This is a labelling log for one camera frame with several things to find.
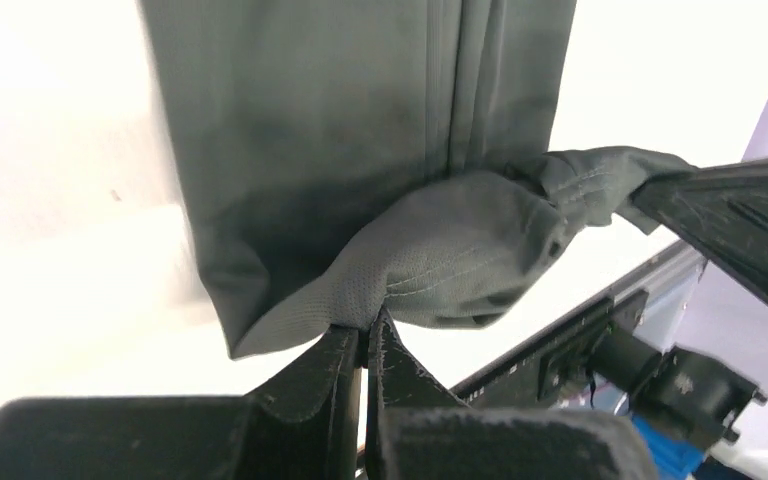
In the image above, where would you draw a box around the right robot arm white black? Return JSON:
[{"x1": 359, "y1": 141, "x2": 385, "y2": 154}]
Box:
[{"x1": 589, "y1": 158, "x2": 768, "y2": 479}]

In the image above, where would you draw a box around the dark grey t shirt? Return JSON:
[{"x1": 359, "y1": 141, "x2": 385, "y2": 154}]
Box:
[{"x1": 141, "y1": 1, "x2": 689, "y2": 359}]

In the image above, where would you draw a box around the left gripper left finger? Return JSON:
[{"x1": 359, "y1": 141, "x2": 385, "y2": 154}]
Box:
[{"x1": 0, "y1": 328, "x2": 360, "y2": 479}]

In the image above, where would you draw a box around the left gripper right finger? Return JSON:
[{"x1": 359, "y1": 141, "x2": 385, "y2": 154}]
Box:
[{"x1": 365, "y1": 310, "x2": 658, "y2": 480}]

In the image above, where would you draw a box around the blue plastic bin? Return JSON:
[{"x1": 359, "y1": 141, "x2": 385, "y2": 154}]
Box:
[{"x1": 630, "y1": 415, "x2": 706, "y2": 480}]

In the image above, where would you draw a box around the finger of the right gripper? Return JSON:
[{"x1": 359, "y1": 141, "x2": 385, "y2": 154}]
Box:
[{"x1": 631, "y1": 158, "x2": 768, "y2": 306}]

